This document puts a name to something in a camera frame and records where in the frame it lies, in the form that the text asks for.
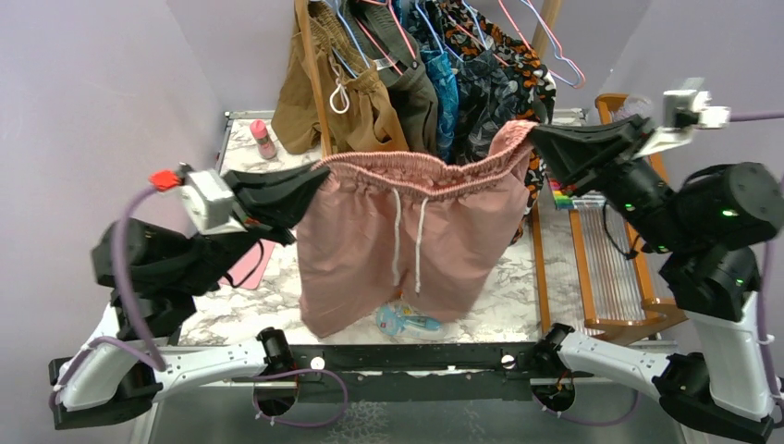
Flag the blue patterned hanging shorts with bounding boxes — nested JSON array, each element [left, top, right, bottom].
[[404, 1, 459, 164]]

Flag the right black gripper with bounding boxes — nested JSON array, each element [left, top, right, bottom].
[[522, 110, 691, 250]]

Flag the pink clipboard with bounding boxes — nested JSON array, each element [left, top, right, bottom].
[[219, 240, 276, 290]]

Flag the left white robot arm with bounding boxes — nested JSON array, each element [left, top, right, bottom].
[[48, 163, 330, 430]]

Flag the dark green hanging shorts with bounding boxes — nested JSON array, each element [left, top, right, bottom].
[[339, 1, 439, 154]]

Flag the dark leaf print shorts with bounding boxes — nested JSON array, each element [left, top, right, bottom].
[[428, 0, 521, 164]]

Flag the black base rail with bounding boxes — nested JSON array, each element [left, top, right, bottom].
[[262, 342, 566, 402]]

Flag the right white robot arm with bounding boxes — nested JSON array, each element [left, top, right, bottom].
[[526, 113, 783, 443]]

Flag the clear plastic cup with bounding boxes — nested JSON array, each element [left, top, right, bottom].
[[612, 94, 655, 122]]

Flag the wooden dish rack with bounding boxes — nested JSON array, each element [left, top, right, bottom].
[[531, 93, 691, 348]]

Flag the coloured marker set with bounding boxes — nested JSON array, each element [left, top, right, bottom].
[[548, 178, 606, 211]]

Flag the pink bottle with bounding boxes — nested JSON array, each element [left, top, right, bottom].
[[249, 119, 277, 160]]

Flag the pink wire hanger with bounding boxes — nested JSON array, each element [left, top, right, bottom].
[[497, 0, 586, 90]]

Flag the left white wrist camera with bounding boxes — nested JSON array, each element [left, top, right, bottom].
[[149, 163, 246, 235]]

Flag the orange camo hanging shorts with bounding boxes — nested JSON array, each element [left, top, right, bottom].
[[440, 0, 557, 245]]

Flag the pink shorts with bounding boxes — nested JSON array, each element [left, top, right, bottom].
[[296, 120, 534, 338]]

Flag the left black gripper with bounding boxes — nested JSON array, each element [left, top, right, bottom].
[[178, 162, 335, 295]]

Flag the packaged blue toothbrush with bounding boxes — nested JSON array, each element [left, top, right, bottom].
[[375, 302, 447, 341]]

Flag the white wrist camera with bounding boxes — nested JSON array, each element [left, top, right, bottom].
[[634, 78, 731, 158], [149, 163, 246, 235]]

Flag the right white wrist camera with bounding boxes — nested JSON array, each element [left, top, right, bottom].
[[634, 78, 731, 158]]

